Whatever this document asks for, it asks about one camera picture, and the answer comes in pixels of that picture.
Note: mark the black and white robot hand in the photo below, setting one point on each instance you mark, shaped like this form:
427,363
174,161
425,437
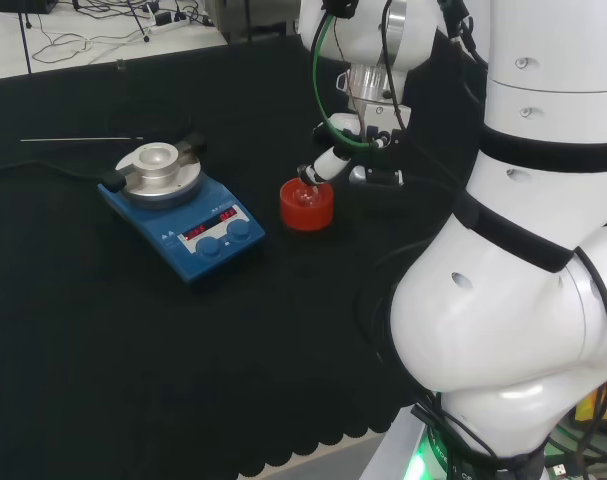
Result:
378,120

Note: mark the clear round-bottom flask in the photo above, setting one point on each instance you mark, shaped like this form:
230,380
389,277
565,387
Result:
308,199

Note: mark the grey metal cabinet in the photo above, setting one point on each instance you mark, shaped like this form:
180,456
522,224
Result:
253,20

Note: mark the white power strip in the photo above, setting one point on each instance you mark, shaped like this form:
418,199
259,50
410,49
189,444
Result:
178,25

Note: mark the blue-base heater with steel plate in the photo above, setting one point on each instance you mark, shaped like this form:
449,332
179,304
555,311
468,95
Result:
183,235

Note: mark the clear cloth clip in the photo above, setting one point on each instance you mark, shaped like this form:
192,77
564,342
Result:
120,64

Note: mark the black bench cloth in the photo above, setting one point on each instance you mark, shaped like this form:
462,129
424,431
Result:
183,350

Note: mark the thin steel temperature probe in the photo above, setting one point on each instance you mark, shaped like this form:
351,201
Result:
73,139

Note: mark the black box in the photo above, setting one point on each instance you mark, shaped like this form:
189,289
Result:
23,5

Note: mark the silver USB plug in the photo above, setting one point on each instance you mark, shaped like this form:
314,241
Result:
560,470

